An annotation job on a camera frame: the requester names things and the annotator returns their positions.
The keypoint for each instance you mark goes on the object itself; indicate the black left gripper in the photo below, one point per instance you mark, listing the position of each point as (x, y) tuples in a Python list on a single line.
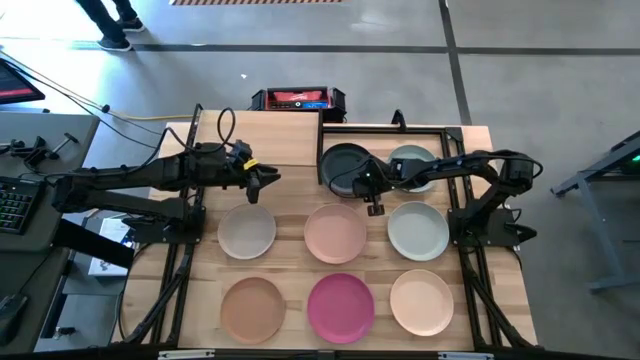
[(242, 172)]

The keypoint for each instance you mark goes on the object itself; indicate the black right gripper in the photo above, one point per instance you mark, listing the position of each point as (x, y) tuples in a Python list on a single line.
[(372, 182)]

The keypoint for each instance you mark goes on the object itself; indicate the light green plate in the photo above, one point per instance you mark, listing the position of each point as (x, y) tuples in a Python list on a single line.
[(407, 151), (418, 231)]

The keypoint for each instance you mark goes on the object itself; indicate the salmon pink plate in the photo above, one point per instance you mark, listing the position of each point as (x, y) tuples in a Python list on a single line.
[(335, 233)]

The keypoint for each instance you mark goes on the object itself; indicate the grey beige plate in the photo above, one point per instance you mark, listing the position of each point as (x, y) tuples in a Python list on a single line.
[(246, 231)]

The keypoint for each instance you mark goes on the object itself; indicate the dark grey plate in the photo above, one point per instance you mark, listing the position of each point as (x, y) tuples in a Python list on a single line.
[(342, 160)]

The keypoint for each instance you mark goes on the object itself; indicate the peach cream plate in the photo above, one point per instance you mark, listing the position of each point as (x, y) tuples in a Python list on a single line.
[(421, 302)]

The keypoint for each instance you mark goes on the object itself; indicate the magenta plate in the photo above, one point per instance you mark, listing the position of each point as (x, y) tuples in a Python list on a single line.
[(340, 308)]

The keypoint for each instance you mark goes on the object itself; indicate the brown plate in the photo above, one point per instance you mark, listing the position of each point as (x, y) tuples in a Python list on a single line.
[(252, 311)]

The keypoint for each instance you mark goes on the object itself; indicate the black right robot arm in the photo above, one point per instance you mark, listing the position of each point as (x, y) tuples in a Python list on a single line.
[(517, 172)]

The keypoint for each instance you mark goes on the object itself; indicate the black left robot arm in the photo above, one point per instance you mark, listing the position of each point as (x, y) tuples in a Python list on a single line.
[(140, 172)]

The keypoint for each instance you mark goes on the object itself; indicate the yellow tape tag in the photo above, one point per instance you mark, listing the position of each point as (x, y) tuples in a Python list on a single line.
[(250, 163)]

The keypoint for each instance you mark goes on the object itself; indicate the red and black toolbox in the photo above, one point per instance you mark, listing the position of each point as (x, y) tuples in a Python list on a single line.
[(295, 97)]

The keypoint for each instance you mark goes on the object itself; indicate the white booklet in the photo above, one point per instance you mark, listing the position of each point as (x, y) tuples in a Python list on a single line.
[(112, 230)]

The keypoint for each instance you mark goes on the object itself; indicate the black flat bar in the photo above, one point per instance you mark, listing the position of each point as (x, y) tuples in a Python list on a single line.
[(95, 245)]

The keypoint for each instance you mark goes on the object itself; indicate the grey desk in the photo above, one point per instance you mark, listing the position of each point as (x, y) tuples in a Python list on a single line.
[(60, 125)]

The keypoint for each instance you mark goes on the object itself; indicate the person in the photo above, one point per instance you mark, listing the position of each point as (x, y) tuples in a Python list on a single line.
[(107, 25)]

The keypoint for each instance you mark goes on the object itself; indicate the grey metal table stand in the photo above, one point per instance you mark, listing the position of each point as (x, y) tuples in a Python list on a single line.
[(597, 225)]

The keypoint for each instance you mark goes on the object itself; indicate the black keyboard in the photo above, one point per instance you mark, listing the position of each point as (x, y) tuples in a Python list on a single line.
[(17, 205)]

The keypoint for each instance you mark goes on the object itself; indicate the black computer monitor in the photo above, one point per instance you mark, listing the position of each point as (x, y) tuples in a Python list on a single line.
[(15, 82)]

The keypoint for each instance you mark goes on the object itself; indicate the black computer mouse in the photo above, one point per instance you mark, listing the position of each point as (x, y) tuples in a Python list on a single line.
[(11, 315)]

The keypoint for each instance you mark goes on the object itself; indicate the black aluminium rig frame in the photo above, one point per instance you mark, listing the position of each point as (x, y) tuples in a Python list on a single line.
[(380, 130)]

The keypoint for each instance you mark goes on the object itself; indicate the black frame bracket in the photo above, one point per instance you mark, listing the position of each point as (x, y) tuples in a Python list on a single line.
[(398, 120)]

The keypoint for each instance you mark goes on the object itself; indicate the white bracket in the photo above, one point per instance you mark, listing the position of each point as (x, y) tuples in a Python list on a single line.
[(185, 354), (465, 356)]

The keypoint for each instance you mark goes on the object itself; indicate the black clamp mount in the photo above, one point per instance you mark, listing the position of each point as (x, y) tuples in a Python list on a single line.
[(35, 152)]

